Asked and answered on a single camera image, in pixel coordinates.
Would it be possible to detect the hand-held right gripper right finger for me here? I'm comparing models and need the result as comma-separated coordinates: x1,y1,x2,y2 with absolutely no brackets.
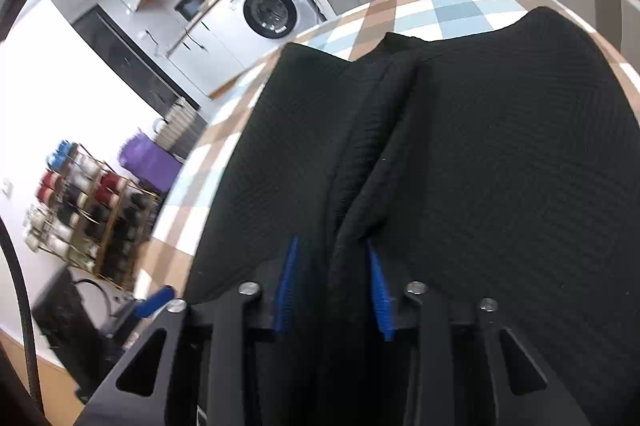
366,240,593,426

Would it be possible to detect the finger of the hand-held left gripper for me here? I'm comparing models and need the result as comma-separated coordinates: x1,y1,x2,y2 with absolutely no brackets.
134,285,176,319

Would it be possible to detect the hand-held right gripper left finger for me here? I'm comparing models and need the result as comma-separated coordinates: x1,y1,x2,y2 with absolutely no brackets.
75,233,302,426

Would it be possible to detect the black knit garment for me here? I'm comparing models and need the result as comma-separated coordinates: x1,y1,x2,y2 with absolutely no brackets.
187,6,640,426

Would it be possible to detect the black mesh object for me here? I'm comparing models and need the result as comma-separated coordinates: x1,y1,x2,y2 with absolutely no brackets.
31,268,108,387

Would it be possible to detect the rack of thread spools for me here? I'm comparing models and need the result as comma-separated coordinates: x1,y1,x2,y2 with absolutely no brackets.
22,138,163,292

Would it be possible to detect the purple bag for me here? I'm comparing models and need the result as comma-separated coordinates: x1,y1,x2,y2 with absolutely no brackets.
119,131,183,197

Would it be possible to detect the grey slatted rack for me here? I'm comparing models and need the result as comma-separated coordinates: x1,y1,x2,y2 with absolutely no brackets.
154,97,208,159

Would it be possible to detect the dark tall oven unit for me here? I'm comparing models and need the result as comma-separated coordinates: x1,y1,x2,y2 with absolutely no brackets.
72,3,208,127

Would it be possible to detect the white base cabinet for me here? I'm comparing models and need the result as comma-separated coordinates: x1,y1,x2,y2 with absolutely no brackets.
145,0,251,99

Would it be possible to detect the white washing machine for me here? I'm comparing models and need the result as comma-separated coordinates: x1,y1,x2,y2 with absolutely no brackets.
220,0,321,57

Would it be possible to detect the checked brown blue tablecloth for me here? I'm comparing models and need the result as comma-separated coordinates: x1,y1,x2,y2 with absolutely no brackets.
132,0,640,307

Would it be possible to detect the black countertop appliance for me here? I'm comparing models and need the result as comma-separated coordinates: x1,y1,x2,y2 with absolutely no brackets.
174,0,205,21

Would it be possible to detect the black cable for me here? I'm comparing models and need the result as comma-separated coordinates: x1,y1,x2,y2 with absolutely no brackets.
0,221,46,412

